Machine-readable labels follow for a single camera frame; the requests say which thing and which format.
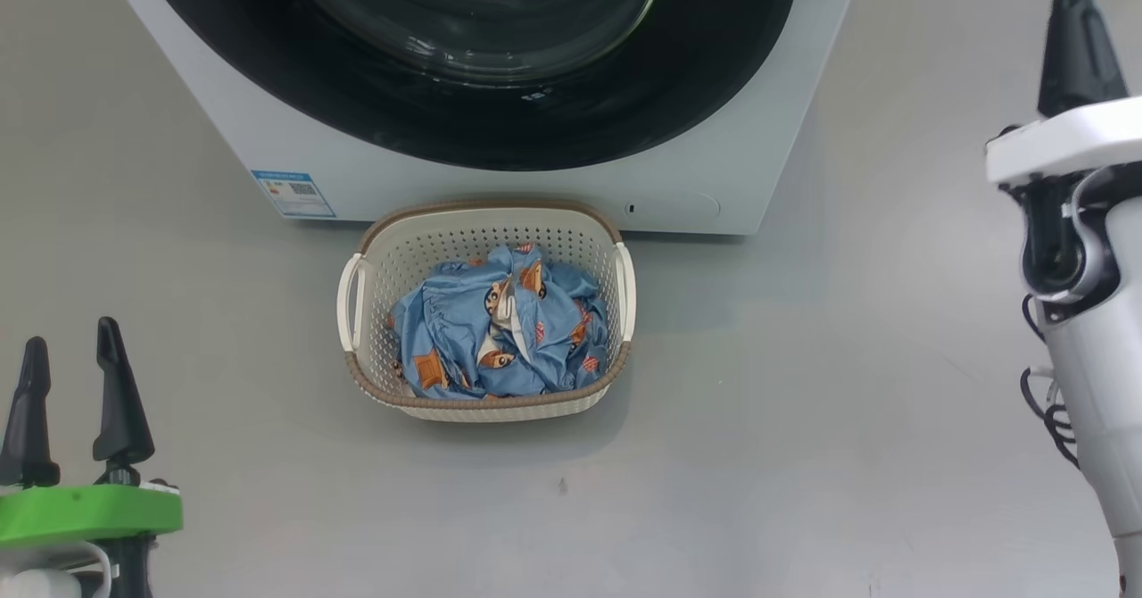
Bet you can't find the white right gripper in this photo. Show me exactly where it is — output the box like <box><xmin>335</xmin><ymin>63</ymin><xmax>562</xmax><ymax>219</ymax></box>
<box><xmin>985</xmin><ymin>0</ymin><xmax>1142</xmax><ymax>304</ymax></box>

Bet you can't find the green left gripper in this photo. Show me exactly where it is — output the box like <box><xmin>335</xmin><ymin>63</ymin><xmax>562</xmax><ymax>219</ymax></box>
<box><xmin>0</xmin><ymin>317</ymin><xmax>184</xmax><ymax>598</ymax></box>

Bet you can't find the blue cartoon print garment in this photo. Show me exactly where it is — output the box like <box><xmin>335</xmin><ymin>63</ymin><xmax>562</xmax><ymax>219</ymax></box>
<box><xmin>390</xmin><ymin>243</ymin><xmax>612</xmax><ymax>400</ymax></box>

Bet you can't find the black-rimmed glass washer door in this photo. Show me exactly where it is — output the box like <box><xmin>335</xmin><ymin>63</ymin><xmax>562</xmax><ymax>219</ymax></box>
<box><xmin>134</xmin><ymin>0</ymin><xmax>801</xmax><ymax>171</ymax></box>

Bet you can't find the white front-load washing machine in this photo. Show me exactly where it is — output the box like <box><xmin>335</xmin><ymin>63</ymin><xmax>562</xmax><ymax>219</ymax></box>
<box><xmin>96</xmin><ymin>0</ymin><xmax>868</xmax><ymax>236</ymax></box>

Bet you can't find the cream perforated laundry basket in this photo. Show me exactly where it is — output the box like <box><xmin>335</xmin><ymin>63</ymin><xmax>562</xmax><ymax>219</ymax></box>
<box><xmin>336</xmin><ymin>200</ymin><xmax>637</xmax><ymax>423</ymax></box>

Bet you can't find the blue energy label sticker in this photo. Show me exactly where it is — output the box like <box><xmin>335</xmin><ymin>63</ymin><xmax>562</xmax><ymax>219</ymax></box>
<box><xmin>252</xmin><ymin>170</ymin><xmax>336</xmax><ymax>219</ymax></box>

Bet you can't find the round white filter cover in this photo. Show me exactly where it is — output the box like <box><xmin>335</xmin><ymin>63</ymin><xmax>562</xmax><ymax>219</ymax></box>
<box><xmin>625</xmin><ymin>192</ymin><xmax>720</xmax><ymax>221</ymax></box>

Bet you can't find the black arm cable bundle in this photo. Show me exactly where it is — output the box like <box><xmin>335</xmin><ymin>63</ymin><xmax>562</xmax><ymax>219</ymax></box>
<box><xmin>1020</xmin><ymin>295</ymin><xmax>1080</xmax><ymax>469</ymax></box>

